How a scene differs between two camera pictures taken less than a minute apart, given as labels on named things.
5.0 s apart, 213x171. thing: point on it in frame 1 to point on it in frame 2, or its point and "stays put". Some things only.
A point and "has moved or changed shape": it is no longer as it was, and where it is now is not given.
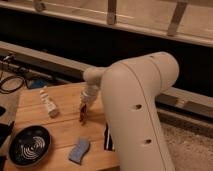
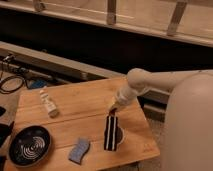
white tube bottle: (52, 109) stays put
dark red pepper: (83, 113) has moved or changed shape
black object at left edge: (5, 129) stays put
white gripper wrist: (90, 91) to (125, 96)
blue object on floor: (37, 83) stays put
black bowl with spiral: (29, 146) stays put
